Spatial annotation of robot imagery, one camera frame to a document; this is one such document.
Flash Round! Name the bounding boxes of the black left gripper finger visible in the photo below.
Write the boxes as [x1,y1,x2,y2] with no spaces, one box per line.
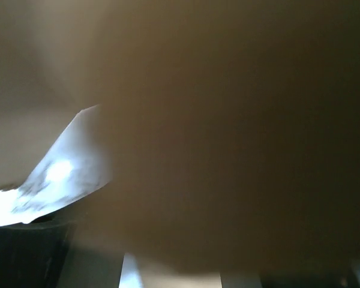
[0,214,75,287]

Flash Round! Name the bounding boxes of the brown cardboard box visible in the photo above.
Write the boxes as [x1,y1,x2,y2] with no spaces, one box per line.
[0,1,360,275]

